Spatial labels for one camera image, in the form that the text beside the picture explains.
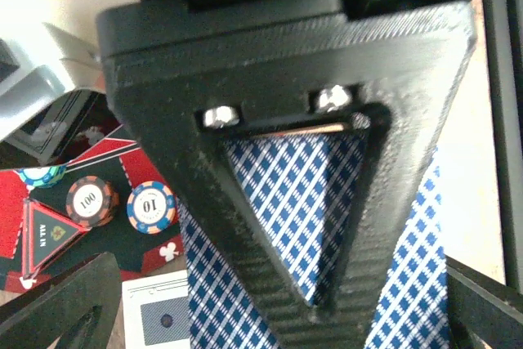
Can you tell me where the blue white ten chip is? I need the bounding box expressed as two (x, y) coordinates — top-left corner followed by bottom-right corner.
(127, 181), (177, 235)

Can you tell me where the grey playing card deck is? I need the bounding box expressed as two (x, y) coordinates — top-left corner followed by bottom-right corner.
(178, 133), (450, 348)

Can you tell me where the green blue fifty chip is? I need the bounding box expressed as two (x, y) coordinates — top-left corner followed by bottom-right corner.
(16, 165), (66, 188)

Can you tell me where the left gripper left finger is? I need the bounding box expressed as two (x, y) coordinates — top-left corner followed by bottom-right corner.
(1, 253), (122, 348)

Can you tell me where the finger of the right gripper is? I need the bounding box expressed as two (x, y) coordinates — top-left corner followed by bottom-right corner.
(96, 0), (478, 349)

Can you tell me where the red black hundred chip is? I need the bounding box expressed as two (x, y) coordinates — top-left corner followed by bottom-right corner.
(65, 175), (119, 229)

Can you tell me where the round red black poker mat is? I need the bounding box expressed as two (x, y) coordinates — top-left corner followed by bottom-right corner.
(1, 120), (185, 293)

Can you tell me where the white card box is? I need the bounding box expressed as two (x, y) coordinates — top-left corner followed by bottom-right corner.
(122, 270), (190, 349)

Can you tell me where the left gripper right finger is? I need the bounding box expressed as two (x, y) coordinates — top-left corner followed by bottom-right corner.
(446, 257), (522, 348)

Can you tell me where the triangular black dealer button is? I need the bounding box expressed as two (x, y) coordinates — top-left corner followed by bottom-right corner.
(21, 199), (89, 280)

